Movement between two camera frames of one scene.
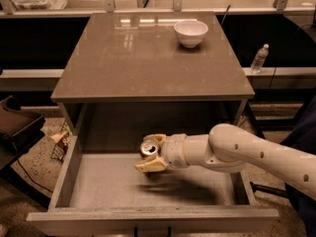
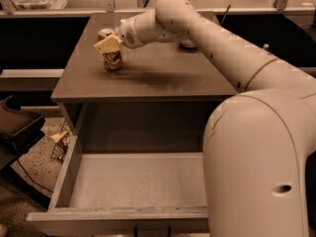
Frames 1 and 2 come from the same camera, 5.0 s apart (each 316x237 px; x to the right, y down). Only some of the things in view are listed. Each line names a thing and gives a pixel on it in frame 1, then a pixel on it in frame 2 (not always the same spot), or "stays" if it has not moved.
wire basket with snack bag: [62, 138] stays
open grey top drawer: [104, 194] stays
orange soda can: [149, 145] → [113, 60]
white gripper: [173, 150] → [128, 34]
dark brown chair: [20, 128] stays
